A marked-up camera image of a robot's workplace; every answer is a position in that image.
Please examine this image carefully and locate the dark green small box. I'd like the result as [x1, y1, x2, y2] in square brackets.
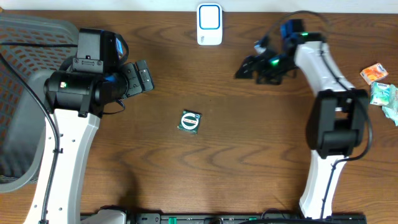
[177, 110, 202, 134]

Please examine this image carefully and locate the orange tissue pack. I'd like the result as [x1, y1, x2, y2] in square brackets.
[360, 63, 389, 85]

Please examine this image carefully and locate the green tissue pack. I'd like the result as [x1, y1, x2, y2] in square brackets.
[370, 82, 390, 106]

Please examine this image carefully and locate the green wet wipes pack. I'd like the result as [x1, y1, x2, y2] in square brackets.
[382, 84, 398, 126]

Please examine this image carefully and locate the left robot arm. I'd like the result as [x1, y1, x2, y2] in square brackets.
[25, 28, 154, 223]

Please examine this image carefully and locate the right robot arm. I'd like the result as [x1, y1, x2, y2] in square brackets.
[234, 19, 373, 221]

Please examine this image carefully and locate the white barcode scanner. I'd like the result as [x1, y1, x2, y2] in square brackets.
[197, 2, 223, 45]

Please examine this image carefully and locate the grey plastic shopping basket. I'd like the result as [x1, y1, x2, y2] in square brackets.
[1, 14, 78, 193]

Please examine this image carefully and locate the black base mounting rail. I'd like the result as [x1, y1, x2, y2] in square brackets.
[80, 211, 368, 224]

